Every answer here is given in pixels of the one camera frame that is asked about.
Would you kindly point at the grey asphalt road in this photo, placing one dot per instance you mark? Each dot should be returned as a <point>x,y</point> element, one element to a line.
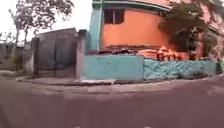
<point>133,106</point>

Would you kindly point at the orange building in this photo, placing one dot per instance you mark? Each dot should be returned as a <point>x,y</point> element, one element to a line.
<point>136,28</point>

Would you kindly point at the grey wall with gate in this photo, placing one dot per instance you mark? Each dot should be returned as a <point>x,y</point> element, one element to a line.
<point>53,50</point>

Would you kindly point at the leafy green tree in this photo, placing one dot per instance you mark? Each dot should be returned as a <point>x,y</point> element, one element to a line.
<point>185,25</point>

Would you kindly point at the pale concrete kerb strip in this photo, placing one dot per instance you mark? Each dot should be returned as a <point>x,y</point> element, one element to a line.
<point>100,87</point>

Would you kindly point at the thin-leaved tree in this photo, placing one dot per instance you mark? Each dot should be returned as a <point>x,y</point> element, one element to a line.
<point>40,11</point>

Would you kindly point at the orange stone balustrade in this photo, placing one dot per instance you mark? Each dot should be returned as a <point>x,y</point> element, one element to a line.
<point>166,54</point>

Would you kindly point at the teal painted wall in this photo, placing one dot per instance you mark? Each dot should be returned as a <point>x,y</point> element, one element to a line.
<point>133,68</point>

